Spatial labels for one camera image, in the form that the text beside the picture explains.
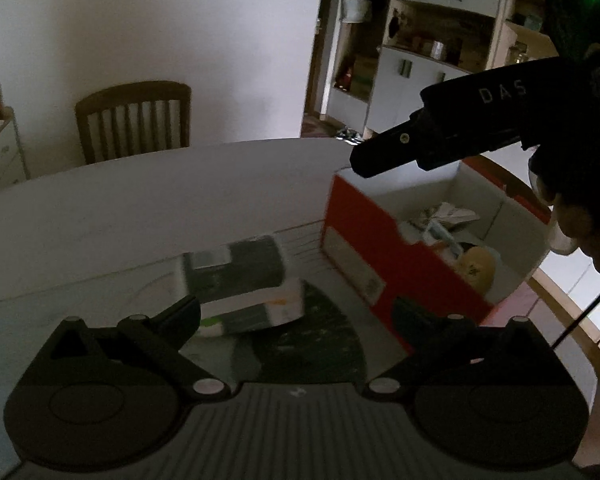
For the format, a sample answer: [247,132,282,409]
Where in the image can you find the paper wrappers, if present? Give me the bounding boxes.
[410,202,480,233]

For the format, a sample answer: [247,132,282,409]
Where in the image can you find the person's hand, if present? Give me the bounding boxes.
[556,179,600,273]

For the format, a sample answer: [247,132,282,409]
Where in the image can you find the hanging grey bag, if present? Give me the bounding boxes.
[341,0,372,24]

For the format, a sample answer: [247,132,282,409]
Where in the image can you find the white drawer cabinet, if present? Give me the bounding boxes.
[0,106,30,190]

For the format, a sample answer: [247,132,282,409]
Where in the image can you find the white wall cupboard unit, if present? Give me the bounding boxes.
[316,0,557,136]

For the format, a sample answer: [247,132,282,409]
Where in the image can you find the sneakers on floor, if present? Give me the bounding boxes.
[335,128,364,146]

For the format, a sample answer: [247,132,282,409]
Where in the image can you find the red cardboard shoe box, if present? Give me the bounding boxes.
[321,156,550,327]

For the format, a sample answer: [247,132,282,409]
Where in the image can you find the white teal tissue pack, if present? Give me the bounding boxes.
[175,235,304,338]

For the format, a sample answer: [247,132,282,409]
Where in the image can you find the dark wooden slatted chair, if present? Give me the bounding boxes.
[74,80,193,165]

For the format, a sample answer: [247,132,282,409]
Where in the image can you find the yellow round plush toy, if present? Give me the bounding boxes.
[454,246,496,295]

